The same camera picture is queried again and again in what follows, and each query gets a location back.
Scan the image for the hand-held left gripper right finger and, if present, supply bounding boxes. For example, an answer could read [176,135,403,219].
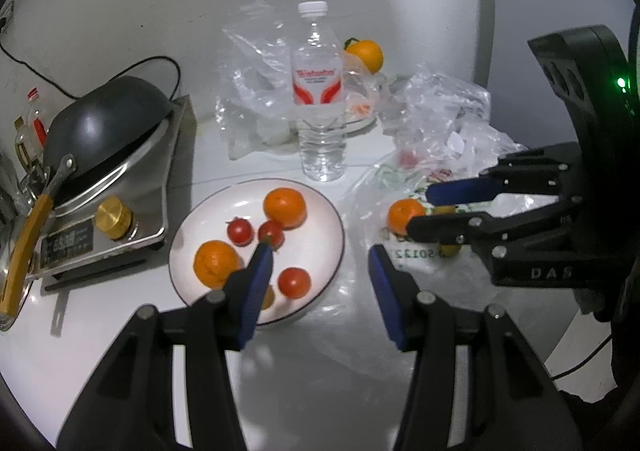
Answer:
[367,245,583,451]

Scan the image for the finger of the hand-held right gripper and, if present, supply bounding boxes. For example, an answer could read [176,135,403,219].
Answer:
[426,143,581,207]
[405,195,585,248]

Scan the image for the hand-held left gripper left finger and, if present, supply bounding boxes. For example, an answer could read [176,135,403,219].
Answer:
[56,242,275,451]

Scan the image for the printed clear plastic bag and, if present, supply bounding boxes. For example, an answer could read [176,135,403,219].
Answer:
[345,158,556,297]

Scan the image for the tangerine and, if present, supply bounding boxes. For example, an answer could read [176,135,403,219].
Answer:
[387,198,428,237]
[263,187,307,228]
[194,240,245,288]

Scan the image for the white plate with dark rim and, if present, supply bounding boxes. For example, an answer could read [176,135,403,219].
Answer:
[168,178,346,327]

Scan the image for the crumpled clear plastic bag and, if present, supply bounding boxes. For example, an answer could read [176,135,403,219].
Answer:
[379,62,530,169]

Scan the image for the small plate with food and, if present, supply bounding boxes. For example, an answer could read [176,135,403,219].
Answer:
[345,76,388,134]

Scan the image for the stainless steel gas stove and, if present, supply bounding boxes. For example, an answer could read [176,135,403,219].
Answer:
[25,95,197,293]

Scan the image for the orange with green leaf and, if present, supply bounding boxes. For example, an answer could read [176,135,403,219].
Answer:
[343,37,384,76]

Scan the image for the clear water bottle red label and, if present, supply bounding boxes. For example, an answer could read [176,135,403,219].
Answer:
[291,1,349,182]

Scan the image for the large clear plastic bag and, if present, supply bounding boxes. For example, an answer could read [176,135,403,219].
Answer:
[216,0,301,160]

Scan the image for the dark oil bottle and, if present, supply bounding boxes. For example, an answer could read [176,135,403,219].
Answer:
[12,117,38,166]

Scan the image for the red label sauce bottle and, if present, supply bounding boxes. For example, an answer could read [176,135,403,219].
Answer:
[26,87,50,146]

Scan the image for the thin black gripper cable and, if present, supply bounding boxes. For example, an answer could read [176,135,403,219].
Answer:
[554,333,615,378]

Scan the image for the black wok with wooden handle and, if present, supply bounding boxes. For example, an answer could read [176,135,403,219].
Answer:
[0,76,174,318]

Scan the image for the stove black power cable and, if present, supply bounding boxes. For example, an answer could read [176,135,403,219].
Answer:
[0,42,181,100]

